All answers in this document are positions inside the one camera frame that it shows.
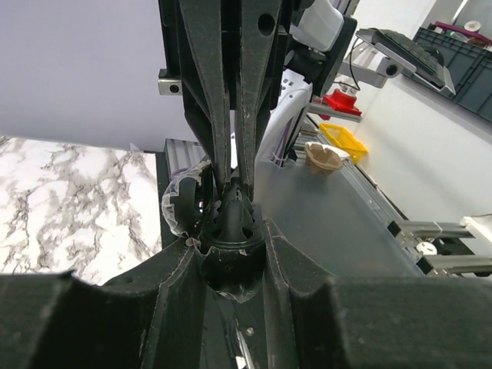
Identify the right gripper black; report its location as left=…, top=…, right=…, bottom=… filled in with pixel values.
left=158, top=1, right=294, bottom=199

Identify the brown paper cup holder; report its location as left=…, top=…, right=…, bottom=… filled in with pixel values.
left=304, top=141, right=343, bottom=175

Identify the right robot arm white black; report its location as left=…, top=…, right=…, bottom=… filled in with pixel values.
left=158, top=0, right=357, bottom=197

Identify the red plastic object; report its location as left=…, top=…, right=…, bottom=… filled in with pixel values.
left=322, top=88, right=362, bottom=117

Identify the black computer keyboard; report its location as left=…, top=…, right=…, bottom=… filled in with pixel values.
left=376, top=29, right=445, bottom=88

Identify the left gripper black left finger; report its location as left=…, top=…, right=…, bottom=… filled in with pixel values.
left=1, top=239, right=206, bottom=368

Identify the black earbud charging case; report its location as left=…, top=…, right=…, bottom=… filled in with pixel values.
left=161, top=160, right=266, bottom=303

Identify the black earbud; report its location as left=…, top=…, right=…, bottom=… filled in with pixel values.
left=212, top=177, right=254, bottom=247

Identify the yellow plastic basket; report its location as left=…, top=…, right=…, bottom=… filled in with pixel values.
left=319, top=123, right=367, bottom=164

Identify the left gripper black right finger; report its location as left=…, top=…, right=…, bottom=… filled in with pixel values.
left=263, top=220, right=491, bottom=368

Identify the aluminium frame post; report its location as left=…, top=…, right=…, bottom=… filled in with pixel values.
left=342, top=161, right=491, bottom=279

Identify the dark grey storage crate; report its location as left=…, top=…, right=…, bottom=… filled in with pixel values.
left=414, top=28, right=491, bottom=121

